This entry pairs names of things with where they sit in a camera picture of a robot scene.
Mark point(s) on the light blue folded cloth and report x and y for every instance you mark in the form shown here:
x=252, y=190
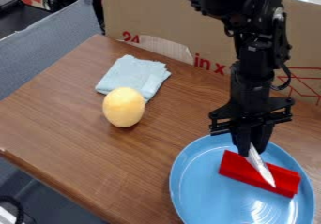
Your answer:
x=143, y=75

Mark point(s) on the cardboard box with red print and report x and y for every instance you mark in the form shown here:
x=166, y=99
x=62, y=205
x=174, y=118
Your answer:
x=166, y=26

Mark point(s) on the red plastic block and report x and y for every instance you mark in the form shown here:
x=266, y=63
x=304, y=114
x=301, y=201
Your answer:
x=235, y=167

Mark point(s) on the blue plate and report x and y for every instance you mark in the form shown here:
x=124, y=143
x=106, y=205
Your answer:
x=207, y=198

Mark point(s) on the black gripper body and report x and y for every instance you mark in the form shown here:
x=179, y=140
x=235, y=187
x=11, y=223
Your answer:
x=250, y=106

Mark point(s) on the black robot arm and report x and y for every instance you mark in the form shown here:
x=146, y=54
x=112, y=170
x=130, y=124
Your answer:
x=256, y=23

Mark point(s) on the white toothpaste tube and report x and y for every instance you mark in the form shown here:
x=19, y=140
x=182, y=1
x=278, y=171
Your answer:
x=260, y=165

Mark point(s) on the yellow lemon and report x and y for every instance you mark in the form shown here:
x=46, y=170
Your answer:
x=123, y=107

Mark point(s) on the grey fabric partition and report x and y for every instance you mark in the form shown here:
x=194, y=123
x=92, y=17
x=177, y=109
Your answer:
x=31, y=50

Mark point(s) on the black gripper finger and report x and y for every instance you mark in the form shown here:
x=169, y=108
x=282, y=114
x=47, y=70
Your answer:
x=261, y=135
x=241, y=138

